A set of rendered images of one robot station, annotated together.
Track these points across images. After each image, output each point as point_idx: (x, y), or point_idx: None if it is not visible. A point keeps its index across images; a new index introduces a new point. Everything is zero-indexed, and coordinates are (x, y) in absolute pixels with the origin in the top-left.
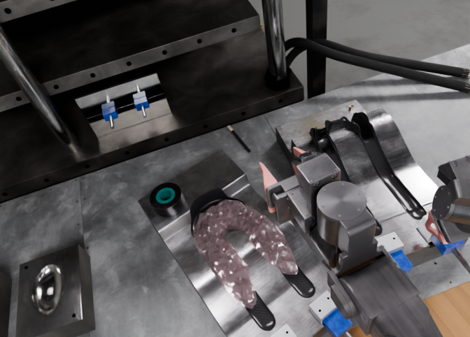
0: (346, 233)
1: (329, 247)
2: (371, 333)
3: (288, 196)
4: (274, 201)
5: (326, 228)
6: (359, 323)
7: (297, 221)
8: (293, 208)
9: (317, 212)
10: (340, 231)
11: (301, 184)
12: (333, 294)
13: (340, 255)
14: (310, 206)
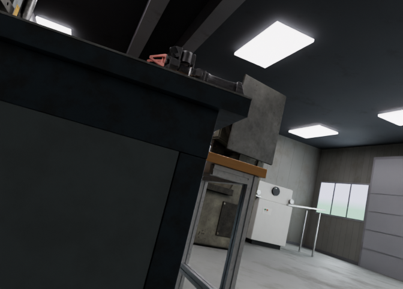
0: (195, 55)
1: (186, 66)
2: (204, 79)
3: (171, 57)
4: (170, 57)
5: (189, 57)
6: (201, 79)
7: (175, 64)
8: (174, 60)
9: (186, 54)
10: (192, 57)
11: (175, 53)
12: (197, 71)
13: (194, 63)
14: (180, 56)
